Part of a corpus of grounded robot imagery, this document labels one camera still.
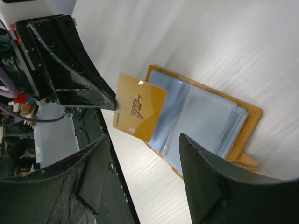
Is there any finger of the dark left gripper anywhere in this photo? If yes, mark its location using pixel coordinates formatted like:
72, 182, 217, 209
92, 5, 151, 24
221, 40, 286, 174
52, 15, 103, 86
25, 20, 117, 112

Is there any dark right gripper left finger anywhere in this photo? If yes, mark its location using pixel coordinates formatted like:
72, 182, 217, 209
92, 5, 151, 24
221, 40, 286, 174
0, 134, 112, 224

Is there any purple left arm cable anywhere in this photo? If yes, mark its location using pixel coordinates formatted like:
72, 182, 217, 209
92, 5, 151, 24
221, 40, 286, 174
0, 70, 68, 123

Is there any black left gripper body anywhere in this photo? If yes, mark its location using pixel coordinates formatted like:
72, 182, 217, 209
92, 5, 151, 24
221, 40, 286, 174
0, 21, 58, 103

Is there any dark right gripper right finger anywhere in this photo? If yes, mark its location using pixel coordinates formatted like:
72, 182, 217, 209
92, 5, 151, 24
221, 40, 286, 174
179, 133, 299, 224

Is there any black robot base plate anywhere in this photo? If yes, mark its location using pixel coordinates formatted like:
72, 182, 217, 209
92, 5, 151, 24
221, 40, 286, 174
73, 108, 140, 224

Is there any gold VIP credit card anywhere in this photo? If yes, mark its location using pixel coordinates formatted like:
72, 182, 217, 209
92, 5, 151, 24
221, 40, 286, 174
113, 73, 167, 142

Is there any yellow leather card holder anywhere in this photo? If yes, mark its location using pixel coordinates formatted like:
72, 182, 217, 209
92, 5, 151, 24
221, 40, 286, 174
146, 65, 263, 176

